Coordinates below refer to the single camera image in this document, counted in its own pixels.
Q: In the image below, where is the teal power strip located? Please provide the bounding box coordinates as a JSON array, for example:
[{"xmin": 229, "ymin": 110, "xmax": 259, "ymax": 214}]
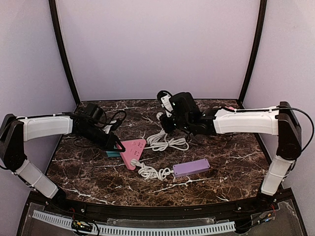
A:
[{"xmin": 106, "ymin": 151, "xmax": 121, "ymax": 157}]

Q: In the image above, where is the small circuit board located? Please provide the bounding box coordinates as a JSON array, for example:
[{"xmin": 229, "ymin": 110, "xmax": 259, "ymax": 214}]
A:
[{"xmin": 71, "ymin": 220, "xmax": 93, "ymax": 232}]

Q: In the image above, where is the purple strip white cord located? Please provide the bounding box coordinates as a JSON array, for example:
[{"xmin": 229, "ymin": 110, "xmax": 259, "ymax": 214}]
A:
[{"xmin": 130, "ymin": 158, "xmax": 175, "ymax": 181}]

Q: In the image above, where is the pink white cube adapter cluster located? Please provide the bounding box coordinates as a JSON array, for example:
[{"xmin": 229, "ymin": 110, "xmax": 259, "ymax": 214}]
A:
[{"xmin": 221, "ymin": 107, "xmax": 235, "ymax": 111}]

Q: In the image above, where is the black frame post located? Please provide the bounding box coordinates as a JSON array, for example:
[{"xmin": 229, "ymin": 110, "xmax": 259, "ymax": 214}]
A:
[
  {"xmin": 238, "ymin": 0, "xmax": 267, "ymax": 105},
  {"xmin": 48, "ymin": 0, "xmax": 81, "ymax": 106}
]

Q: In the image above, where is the pink triangular power strip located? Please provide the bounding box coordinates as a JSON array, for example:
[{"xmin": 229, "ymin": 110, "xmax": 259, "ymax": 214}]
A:
[{"xmin": 120, "ymin": 139, "xmax": 146, "ymax": 171}]

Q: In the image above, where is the purple power strip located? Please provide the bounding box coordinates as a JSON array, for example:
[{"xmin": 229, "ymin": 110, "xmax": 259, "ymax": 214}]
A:
[{"xmin": 173, "ymin": 159, "xmax": 210, "ymax": 177}]

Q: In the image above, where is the black frame right post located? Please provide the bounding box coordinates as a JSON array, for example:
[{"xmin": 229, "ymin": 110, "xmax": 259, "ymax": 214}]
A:
[{"xmin": 238, "ymin": 0, "xmax": 267, "ymax": 105}]

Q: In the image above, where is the teal strip white cord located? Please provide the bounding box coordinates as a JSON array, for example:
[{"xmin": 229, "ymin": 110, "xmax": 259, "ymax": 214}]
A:
[{"xmin": 145, "ymin": 112, "xmax": 190, "ymax": 152}]

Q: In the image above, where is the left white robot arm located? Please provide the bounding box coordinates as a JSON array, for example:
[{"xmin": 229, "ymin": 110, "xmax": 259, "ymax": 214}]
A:
[{"xmin": 0, "ymin": 114, "xmax": 126, "ymax": 200}]

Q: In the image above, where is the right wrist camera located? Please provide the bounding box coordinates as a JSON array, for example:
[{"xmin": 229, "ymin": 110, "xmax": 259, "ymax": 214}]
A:
[{"xmin": 157, "ymin": 90, "xmax": 200, "ymax": 118}]

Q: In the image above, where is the white power strip cord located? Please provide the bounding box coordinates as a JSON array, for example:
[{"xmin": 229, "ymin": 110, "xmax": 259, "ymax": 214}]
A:
[{"xmin": 146, "ymin": 129, "xmax": 170, "ymax": 145}]

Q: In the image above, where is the black frame left post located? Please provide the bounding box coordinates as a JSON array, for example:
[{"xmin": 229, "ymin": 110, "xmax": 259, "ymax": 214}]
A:
[{"xmin": 48, "ymin": 0, "xmax": 81, "ymax": 106}]

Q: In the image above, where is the thin black cable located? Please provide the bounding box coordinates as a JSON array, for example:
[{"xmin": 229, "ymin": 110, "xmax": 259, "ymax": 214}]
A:
[{"xmin": 189, "ymin": 134, "xmax": 234, "ymax": 143}]

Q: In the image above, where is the white slotted cable duct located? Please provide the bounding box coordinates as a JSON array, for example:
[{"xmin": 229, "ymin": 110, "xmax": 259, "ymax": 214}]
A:
[{"xmin": 32, "ymin": 210, "xmax": 236, "ymax": 236}]

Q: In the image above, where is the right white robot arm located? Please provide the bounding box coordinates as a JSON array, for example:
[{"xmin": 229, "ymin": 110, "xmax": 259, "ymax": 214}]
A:
[{"xmin": 157, "ymin": 102, "xmax": 305, "ymax": 196}]

